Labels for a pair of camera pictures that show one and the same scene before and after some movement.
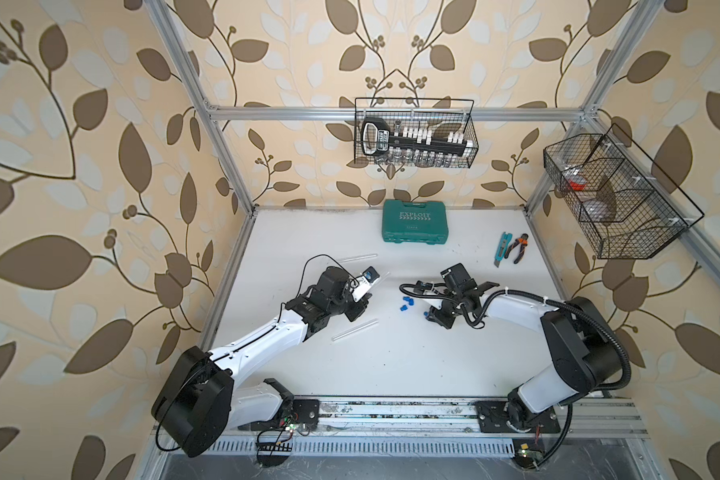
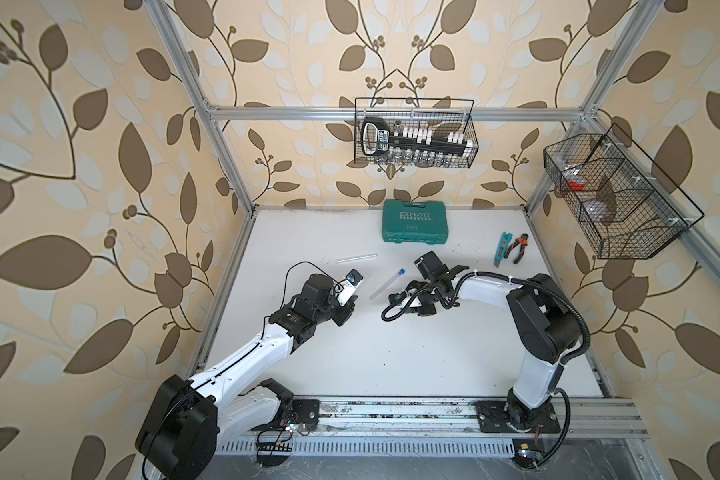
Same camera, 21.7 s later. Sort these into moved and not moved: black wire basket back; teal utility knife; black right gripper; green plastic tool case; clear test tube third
Moved: black right gripper
Not moved: clear test tube third; green plastic tool case; black wire basket back; teal utility knife
